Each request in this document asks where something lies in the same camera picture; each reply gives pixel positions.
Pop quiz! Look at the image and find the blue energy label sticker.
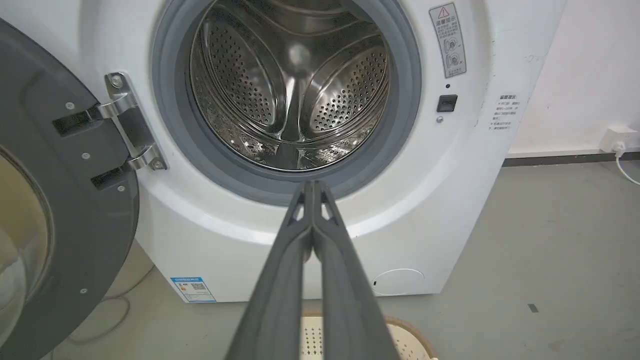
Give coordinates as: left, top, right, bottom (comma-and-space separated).
170, 276, 217, 304

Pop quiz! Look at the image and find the grey washing machine door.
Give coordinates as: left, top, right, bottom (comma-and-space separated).
0, 18, 140, 360

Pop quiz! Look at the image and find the white front-load washing machine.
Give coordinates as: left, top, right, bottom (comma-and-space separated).
0, 0, 569, 304

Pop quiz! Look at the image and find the grey warning label sticker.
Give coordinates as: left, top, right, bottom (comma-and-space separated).
428, 2, 468, 79

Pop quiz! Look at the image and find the white power cable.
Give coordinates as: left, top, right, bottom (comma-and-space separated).
615, 143, 640, 187

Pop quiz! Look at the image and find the thin grey floor cable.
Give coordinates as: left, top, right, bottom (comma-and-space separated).
68, 265, 157, 346

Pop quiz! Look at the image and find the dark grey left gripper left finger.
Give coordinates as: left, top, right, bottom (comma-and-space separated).
224, 180, 315, 360

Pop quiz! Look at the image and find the metal door hinge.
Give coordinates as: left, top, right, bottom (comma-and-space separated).
97, 72, 168, 171

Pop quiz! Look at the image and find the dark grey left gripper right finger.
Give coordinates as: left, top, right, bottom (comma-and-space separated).
312, 180, 401, 360

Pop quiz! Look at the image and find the cream perforated laundry basket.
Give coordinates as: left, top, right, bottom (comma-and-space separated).
300, 312, 440, 360

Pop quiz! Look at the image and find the white wall power socket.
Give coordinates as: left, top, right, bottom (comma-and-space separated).
599, 126, 639, 154

